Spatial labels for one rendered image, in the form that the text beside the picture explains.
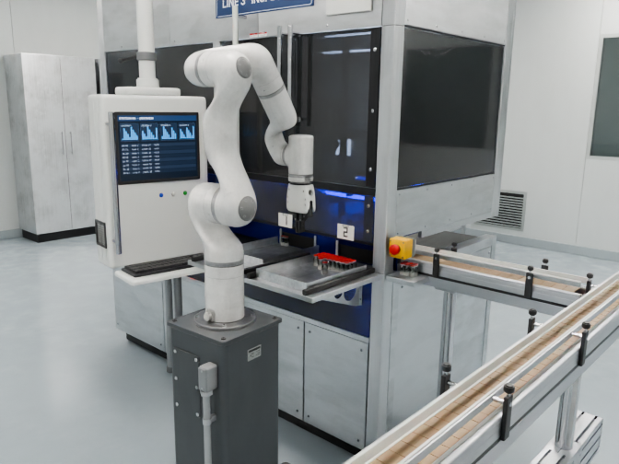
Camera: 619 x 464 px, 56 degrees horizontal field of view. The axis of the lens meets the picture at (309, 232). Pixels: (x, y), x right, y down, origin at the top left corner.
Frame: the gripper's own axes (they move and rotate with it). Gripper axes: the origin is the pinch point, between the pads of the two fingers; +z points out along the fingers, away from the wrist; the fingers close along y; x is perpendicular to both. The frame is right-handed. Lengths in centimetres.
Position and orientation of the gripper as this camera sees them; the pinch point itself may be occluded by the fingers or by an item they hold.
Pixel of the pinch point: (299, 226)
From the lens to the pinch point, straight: 202.3
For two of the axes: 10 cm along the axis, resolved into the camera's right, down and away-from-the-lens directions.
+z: -0.1, 9.8, 2.1
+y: -7.4, -1.5, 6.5
